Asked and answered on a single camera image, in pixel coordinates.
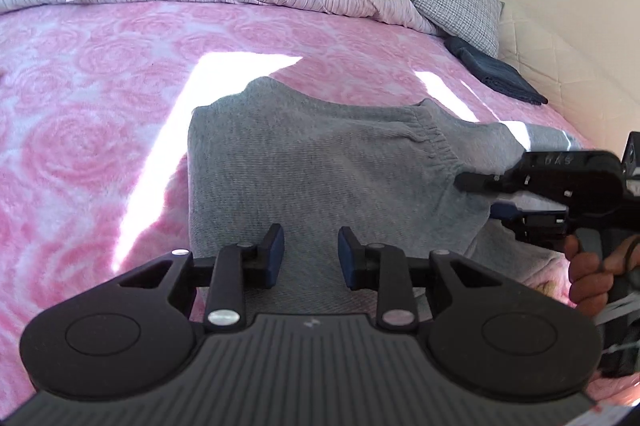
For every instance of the white quilted headboard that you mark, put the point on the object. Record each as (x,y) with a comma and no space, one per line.
(575,30)

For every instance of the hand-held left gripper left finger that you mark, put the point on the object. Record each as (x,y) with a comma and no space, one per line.
(275,256)

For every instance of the person's right hand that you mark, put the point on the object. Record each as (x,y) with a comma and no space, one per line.
(585,278)

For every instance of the pink floral blanket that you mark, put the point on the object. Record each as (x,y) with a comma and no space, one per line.
(75,130)

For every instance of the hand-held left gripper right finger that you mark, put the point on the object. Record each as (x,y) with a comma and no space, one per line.
(346,257)

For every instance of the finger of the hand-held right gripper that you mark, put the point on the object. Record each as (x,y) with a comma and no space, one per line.
(502,210)
(480,183)

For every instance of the grey sweatshirt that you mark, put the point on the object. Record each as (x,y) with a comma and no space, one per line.
(310,165)

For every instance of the blue checked pillow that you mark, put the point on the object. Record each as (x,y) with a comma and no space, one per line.
(460,0)

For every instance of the dark blue folded cloth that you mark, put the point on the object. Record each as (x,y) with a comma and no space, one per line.
(500,73)

